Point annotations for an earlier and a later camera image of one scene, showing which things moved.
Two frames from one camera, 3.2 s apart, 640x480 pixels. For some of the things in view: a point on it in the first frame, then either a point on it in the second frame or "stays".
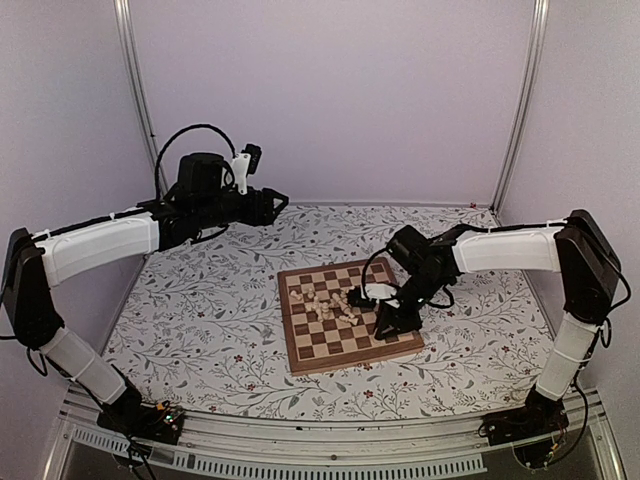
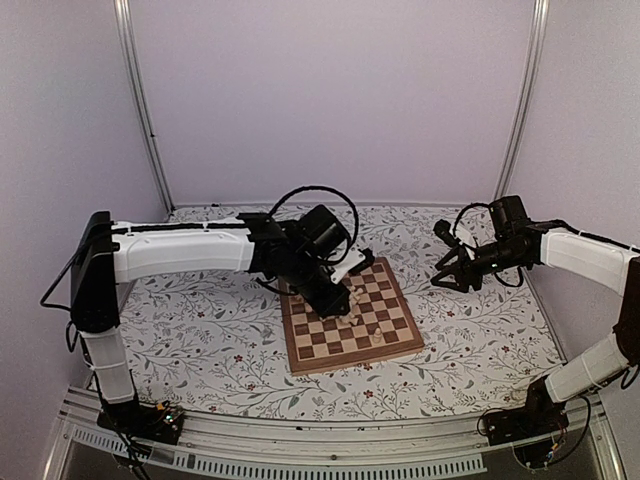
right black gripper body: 412,321 -> 467,271
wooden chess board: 323,331 stays
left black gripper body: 258,214 -> 303,279
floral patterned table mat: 205,328 stays
